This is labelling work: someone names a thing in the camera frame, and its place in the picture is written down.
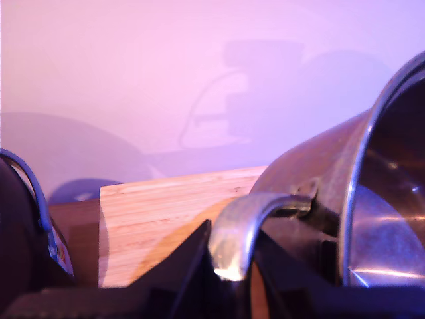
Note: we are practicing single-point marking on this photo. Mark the large steel pot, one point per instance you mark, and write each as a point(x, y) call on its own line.
point(315, 159)

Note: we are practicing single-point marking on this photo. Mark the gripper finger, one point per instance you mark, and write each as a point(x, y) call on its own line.
point(285, 269)
point(186, 266)

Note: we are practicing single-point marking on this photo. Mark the wooden shelf board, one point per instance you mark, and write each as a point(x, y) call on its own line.
point(149, 216)

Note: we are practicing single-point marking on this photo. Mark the black rice cooker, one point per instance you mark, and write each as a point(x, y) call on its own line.
point(20, 216)

